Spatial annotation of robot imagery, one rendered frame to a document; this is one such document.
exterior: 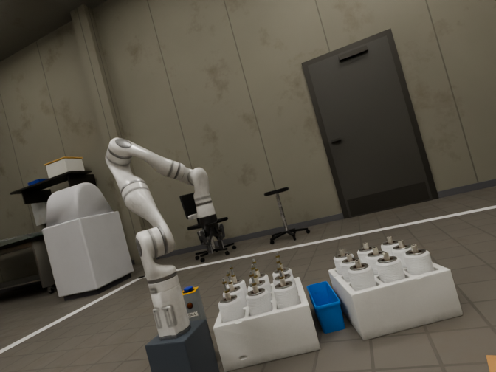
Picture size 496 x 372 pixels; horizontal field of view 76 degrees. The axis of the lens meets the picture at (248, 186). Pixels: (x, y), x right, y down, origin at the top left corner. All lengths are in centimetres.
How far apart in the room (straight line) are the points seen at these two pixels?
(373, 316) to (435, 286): 26
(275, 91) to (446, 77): 208
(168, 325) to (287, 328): 51
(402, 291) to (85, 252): 336
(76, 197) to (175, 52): 266
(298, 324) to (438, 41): 398
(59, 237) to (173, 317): 332
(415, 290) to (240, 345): 71
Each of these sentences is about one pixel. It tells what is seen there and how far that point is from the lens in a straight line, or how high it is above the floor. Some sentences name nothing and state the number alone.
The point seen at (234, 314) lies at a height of 20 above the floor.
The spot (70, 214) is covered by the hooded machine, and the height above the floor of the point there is 96.
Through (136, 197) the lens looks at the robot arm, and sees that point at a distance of 111.
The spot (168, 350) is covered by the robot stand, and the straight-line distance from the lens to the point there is 105.
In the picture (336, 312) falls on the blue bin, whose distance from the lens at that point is 148.
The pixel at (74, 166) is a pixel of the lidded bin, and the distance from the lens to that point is 585.
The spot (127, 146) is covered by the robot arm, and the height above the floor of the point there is 94.
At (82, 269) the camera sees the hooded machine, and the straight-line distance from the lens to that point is 412.
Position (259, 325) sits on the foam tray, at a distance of 135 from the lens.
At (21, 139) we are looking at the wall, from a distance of 746.
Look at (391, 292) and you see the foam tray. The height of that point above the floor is 15.
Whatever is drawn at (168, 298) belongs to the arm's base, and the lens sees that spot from 103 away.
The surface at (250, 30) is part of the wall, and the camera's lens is 500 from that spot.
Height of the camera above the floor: 66
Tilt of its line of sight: 1 degrees up
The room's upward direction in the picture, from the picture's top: 15 degrees counter-clockwise
